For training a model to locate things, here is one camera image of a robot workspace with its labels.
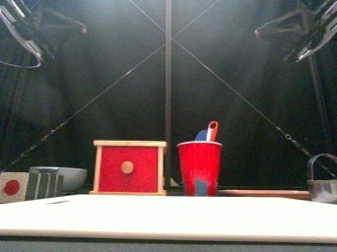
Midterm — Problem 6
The blue utensil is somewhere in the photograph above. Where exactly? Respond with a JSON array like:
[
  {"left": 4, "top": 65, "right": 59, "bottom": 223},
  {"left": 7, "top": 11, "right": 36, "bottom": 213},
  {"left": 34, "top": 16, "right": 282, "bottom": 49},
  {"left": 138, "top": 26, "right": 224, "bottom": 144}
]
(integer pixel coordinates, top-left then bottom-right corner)
[{"left": 194, "top": 129, "right": 210, "bottom": 143}]

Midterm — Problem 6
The wooden box with red drawer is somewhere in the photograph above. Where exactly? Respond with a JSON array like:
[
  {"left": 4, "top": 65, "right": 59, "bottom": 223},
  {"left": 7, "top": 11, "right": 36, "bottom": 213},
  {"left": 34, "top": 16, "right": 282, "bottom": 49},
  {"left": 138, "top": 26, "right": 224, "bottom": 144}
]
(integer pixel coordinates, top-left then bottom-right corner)
[{"left": 89, "top": 139, "right": 169, "bottom": 197}]

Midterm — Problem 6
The grey bowl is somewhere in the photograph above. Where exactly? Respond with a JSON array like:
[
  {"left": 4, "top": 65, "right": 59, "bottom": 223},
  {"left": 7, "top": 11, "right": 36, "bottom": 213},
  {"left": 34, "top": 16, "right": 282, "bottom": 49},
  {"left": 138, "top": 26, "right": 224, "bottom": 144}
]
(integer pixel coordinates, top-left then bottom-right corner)
[{"left": 28, "top": 165, "right": 89, "bottom": 194}]

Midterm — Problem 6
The red plastic cup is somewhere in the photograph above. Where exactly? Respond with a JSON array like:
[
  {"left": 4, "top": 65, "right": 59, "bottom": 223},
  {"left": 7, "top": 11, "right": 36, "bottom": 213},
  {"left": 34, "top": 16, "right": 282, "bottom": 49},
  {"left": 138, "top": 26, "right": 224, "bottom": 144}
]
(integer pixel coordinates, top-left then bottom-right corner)
[{"left": 176, "top": 140, "right": 224, "bottom": 197}]

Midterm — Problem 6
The white block with red dot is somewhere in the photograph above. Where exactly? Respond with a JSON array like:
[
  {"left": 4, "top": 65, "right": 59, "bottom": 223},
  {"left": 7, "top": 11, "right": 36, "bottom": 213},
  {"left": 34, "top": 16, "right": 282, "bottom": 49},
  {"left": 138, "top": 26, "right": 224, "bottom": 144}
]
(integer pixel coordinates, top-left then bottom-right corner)
[{"left": 0, "top": 171, "right": 31, "bottom": 205}]

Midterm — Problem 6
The grey metal padlock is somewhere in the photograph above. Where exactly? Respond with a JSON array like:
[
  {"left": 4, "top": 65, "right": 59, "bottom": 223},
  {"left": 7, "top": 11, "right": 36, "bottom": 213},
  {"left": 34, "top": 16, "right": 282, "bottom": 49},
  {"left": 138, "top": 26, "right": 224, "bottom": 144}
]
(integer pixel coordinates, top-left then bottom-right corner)
[{"left": 305, "top": 153, "right": 337, "bottom": 204}]

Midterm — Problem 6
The brown wooden tray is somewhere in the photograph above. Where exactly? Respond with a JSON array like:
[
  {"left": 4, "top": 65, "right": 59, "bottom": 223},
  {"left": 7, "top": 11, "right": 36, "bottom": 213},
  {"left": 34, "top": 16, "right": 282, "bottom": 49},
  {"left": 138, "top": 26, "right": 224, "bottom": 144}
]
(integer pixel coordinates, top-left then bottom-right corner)
[{"left": 217, "top": 188, "right": 312, "bottom": 201}]

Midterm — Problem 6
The white cutting board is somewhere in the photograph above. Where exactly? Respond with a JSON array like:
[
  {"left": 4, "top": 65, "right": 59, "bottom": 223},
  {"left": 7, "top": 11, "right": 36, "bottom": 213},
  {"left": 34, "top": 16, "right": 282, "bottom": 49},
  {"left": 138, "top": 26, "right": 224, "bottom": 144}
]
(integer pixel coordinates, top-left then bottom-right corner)
[{"left": 0, "top": 193, "right": 337, "bottom": 245}]

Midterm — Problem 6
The diagonal brace wire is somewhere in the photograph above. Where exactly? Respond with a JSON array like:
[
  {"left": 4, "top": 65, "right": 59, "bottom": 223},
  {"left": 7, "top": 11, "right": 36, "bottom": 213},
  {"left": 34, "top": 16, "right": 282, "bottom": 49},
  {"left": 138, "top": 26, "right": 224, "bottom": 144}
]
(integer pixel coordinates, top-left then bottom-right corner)
[
  {"left": 0, "top": 0, "right": 221, "bottom": 173},
  {"left": 127, "top": 0, "right": 337, "bottom": 180}
]

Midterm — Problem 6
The vertical metal frame pole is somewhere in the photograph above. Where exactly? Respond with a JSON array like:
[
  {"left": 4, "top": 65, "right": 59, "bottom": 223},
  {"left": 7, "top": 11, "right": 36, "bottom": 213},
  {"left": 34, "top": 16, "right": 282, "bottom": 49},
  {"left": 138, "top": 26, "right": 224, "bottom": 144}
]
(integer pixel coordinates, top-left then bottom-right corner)
[{"left": 163, "top": 0, "right": 174, "bottom": 187}]

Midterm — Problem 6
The red handled utensil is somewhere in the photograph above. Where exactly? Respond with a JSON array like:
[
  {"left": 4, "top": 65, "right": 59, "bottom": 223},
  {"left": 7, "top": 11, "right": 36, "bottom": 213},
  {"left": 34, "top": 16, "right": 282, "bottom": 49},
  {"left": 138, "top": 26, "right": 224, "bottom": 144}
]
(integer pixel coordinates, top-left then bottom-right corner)
[{"left": 206, "top": 120, "right": 220, "bottom": 143}]

